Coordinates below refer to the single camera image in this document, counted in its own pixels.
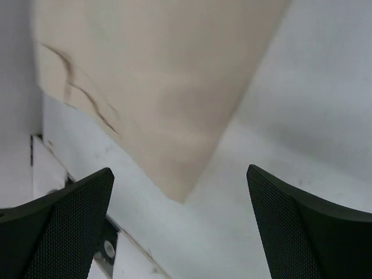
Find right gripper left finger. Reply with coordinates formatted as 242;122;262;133
1;167;114;278

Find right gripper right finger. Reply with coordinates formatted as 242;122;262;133
246;164;371;278

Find beige trousers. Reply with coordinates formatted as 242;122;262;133
31;1;289;203

